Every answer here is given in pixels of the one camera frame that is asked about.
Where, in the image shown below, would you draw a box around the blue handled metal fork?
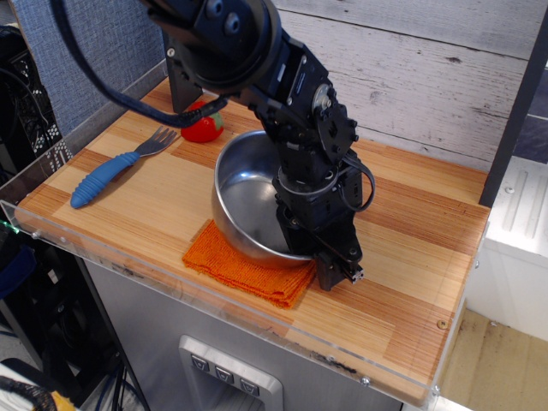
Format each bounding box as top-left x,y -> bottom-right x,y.
70,127 -> 178,209

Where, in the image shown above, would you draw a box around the dark grey post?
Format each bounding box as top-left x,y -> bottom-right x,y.
162,31 -> 203,114
479,11 -> 547,207

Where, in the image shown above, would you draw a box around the dark grey right post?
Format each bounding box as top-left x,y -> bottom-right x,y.
479,11 -> 547,207

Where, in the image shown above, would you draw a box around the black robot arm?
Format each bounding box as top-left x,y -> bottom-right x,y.
146,1 -> 372,290

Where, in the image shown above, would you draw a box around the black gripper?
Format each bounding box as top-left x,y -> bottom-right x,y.
272,150 -> 366,291

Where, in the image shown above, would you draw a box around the orange folded cloth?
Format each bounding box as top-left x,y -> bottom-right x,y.
182,221 -> 315,309

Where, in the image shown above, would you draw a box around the silver control panel with buttons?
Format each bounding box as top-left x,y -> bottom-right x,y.
179,335 -> 284,410

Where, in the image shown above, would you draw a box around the stainless steel pot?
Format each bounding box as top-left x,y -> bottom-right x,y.
211,131 -> 312,269

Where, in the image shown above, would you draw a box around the black braided cable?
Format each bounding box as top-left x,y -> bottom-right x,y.
49,0 -> 228,129

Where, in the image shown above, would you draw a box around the dark grey left post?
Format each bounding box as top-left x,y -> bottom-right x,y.
162,31 -> 203,114

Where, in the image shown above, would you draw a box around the red toy strawberry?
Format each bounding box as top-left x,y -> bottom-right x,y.
181,112 -> 224,143

